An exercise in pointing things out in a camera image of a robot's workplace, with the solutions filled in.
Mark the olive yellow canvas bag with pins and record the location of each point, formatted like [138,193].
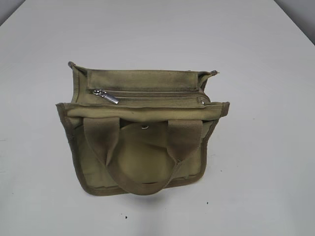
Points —
[156,136]

